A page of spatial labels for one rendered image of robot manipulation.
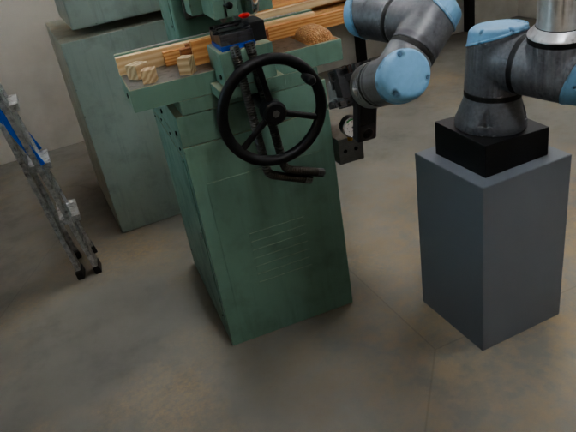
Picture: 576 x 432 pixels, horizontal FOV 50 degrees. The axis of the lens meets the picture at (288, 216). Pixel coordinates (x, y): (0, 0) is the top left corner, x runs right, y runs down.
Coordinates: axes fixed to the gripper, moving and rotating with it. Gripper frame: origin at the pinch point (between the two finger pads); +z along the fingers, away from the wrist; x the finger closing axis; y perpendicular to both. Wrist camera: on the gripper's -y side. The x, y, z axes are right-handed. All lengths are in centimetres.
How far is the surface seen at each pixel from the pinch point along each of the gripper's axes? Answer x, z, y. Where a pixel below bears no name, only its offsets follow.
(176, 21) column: 21, 59, 36
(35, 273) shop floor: 96, 144, -37
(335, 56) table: -15.1, 30.5, 12.7
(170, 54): 28, 42, 25
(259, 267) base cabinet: 19, 50, -43
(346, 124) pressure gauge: -13.4, 31.0, -6.6
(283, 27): -6.2, 42.4, 25.3
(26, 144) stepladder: 79, 109, 15
